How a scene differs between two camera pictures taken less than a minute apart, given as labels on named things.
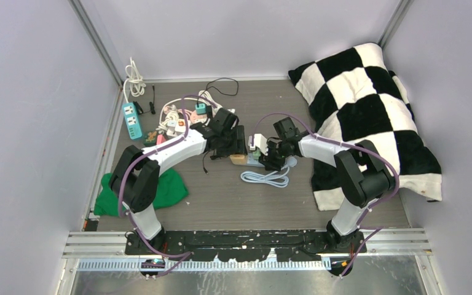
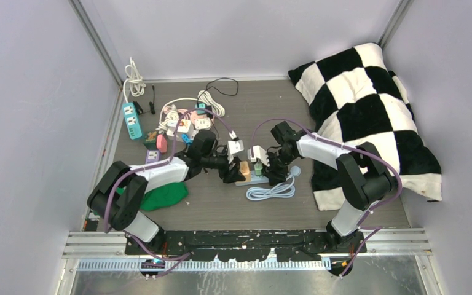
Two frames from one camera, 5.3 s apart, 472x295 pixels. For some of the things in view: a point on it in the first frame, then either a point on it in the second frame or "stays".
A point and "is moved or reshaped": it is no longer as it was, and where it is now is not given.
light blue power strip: [251, 161] is moved or reshaped
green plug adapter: [255, 154] is moved or reshaped
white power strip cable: [137, 86] stays
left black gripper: [238, 147] → [234, 174]
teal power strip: [132, 120] stays
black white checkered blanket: [351, 96] stays
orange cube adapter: [238, 159] is moved or reshaped
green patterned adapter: [150, 138] stays
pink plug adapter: [160, 139] stays
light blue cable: [277, 178] is moved or reshaped
